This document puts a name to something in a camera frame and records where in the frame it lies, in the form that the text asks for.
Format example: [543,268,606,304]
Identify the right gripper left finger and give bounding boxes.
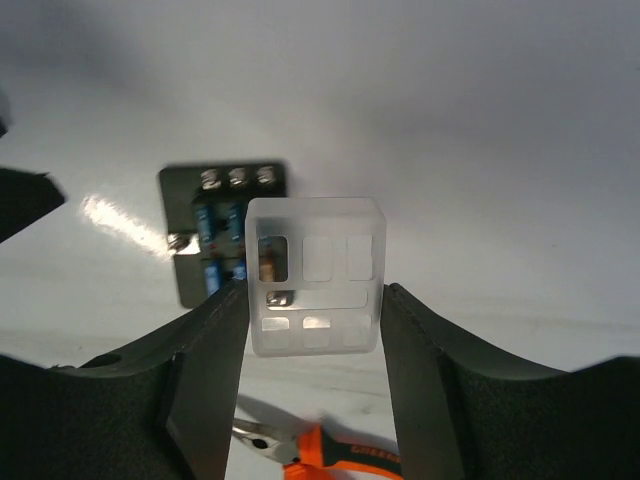
[74,279,251,480]

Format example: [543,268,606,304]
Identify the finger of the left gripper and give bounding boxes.
[0,167,66,242]

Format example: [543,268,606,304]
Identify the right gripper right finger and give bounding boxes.
[378,282,576,480]

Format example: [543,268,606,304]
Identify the orange blade fuse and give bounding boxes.
[259,250,277,283]

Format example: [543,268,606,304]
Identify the black fuse box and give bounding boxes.
[158,158,288,308]

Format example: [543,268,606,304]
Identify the clear plastic fuse box cover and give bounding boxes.
[245,197,386,357]

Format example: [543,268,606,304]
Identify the blue blade fuse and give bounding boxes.
[195,204,215,248]
[226,203,246,245]

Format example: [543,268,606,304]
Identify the blue fuse seated in box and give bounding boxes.
[203,259,224,296]

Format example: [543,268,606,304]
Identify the orange handled needle-nose pliers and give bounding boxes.
[232,418,403,479]

